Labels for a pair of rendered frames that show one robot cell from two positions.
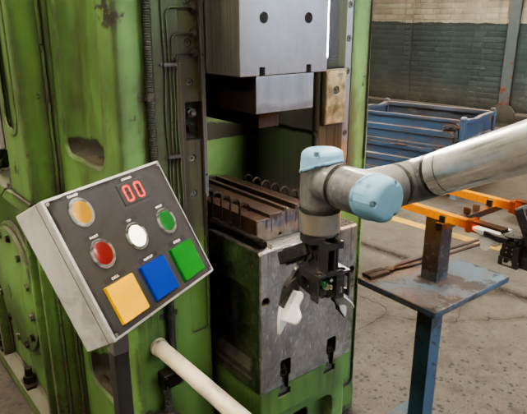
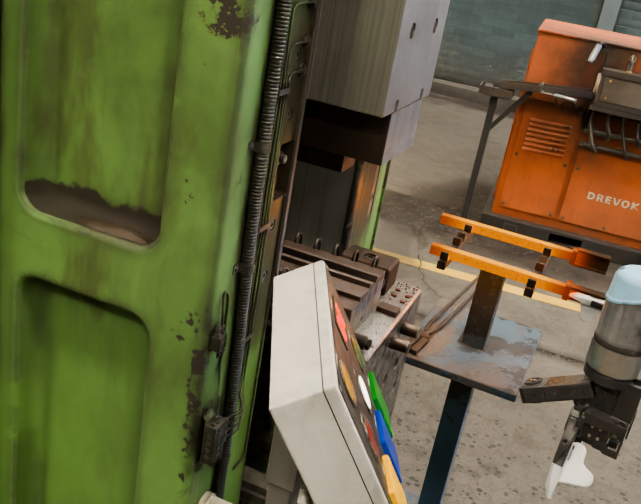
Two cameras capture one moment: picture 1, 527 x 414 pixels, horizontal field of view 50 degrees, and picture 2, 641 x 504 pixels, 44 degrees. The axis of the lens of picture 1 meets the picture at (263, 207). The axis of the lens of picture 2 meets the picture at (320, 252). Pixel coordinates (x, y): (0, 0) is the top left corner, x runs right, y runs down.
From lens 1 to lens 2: 0.90 m
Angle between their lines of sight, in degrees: 31
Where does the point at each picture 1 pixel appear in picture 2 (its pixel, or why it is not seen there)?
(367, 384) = not seen: hidden behind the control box
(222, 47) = (350, 67)
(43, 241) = (322, 442)
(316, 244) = (623, 388)
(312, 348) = not seen: hidden behind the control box
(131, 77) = (248, 117)
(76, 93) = (46, 105)
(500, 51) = not seen: outside the picture
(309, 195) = (633, 334)
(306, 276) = (598, 426)
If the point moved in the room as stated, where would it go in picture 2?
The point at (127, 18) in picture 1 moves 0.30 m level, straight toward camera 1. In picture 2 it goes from (260, 24) to (414, 78)
